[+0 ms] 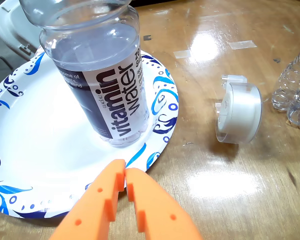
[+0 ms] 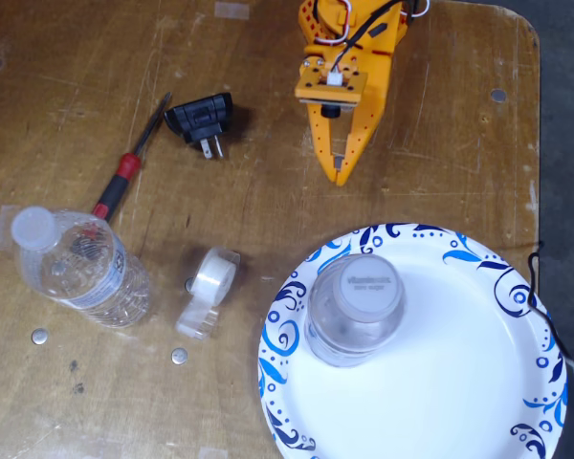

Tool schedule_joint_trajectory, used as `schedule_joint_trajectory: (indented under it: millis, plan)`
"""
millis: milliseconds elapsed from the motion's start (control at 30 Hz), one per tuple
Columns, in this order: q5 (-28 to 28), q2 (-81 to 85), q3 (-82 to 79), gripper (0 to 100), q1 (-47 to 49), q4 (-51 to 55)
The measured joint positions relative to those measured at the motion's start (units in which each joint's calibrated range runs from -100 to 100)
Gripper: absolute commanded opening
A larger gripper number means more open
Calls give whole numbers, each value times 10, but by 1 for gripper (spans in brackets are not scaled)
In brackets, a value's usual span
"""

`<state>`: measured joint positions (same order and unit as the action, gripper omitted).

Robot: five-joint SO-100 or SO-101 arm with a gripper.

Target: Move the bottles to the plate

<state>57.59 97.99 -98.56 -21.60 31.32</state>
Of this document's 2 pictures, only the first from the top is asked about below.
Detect clear ribbed bottle white cap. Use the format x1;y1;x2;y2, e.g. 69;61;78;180
271;43;300;130

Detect clear tape dispenser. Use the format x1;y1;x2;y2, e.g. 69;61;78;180
214;74;263;145

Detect white paper plate blue pattern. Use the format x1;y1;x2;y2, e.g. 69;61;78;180
0;48;180;220

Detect clear tape piece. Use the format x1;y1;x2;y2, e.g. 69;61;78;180
227;39;258;50
173;49;192;60

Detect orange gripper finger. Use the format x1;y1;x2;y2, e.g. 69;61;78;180
124;167;203;240
48;158;127;240

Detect vitaminwater bottle with white cap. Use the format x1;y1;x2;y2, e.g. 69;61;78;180
18;0;151;149

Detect white folding chair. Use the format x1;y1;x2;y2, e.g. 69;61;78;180
0;0;47;62

